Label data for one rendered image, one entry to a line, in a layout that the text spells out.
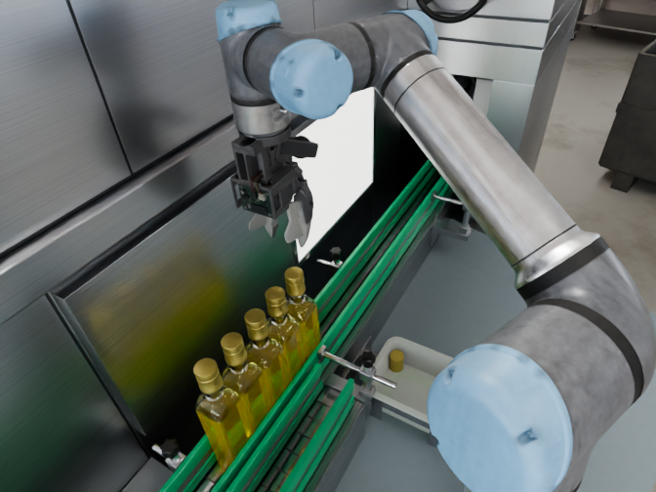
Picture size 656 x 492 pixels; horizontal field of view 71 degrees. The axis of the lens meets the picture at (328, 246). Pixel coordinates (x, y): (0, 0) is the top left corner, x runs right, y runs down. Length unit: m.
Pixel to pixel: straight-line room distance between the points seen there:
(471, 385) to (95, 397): 0.60
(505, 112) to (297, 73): 1.04
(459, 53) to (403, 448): 1.03
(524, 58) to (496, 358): 1.08
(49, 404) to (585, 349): 0.66
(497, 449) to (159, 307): 0.55
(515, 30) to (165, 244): 1.03
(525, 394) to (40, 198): 0.55
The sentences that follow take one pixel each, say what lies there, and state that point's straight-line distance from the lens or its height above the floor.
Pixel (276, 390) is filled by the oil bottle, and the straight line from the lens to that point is 0.88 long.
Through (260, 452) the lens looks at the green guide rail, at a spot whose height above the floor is 0.96.
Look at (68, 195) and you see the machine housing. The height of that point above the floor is 1.42.
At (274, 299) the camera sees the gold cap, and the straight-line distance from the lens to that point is 0.79.
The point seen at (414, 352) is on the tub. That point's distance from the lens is 1.14.
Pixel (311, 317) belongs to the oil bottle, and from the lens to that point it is 0.89.
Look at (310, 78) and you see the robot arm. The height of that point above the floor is 1.56.
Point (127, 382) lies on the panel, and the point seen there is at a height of 1.12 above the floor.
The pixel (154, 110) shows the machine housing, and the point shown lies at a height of 1.47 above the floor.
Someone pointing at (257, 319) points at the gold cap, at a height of 1.16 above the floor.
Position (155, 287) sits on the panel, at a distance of 0.76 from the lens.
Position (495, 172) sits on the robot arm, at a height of 1.47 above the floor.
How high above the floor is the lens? 1.72
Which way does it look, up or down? 40 degrees down
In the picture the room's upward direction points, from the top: 4 degrees counter-clockwise
